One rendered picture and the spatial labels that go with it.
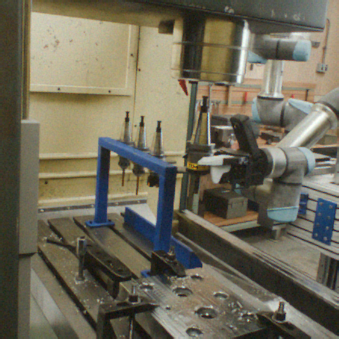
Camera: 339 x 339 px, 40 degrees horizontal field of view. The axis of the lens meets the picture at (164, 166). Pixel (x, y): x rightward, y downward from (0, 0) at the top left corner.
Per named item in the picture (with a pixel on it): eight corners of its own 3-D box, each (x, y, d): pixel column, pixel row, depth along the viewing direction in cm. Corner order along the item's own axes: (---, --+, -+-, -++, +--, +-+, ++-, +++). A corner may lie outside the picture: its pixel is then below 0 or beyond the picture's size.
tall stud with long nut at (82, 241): (82, 276, 130) (85, 233, 127) (86, 281, 127) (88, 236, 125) (73, 278, 128) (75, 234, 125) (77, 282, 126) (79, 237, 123)
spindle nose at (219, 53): (157, 76, 103) (162, 20, 100) (219, 80, 109) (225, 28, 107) (190, 81, 88) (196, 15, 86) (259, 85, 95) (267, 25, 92)
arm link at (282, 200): (273, 209, 129) (279, 172, 127) (303, 223, 120) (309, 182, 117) (251, 212, 125) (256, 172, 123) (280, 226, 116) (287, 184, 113)
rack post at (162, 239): (169, 269, 140) (178, 172, 133) (178, 276, 135) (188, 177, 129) (140, 274, 134) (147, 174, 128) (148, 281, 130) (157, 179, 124)
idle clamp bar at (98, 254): (89, 259, 141) (90, 239, 140) (134, 297, 121) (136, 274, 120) (74, 262, 138) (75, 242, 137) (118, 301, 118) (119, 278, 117)
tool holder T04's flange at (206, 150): (181, 150, 104) (181, 140, 103) (204, 150, 106) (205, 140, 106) (194, 157, 98) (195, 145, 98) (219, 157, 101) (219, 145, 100)
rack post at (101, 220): (109, 221, 176) (113, 144, 170) (115, 225, 172) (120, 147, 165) (84, 223, 171) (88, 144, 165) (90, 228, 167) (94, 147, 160)
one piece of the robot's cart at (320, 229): (312, 237, 192) (318, 197, 188) (330, 245, 185) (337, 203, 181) (309, 238, 191) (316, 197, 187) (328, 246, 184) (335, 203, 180)
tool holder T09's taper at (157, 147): (147, 151, 145) (148, 130, 144) (160, 151, 147) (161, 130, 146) (153, 154, 141) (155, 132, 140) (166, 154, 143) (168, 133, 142)
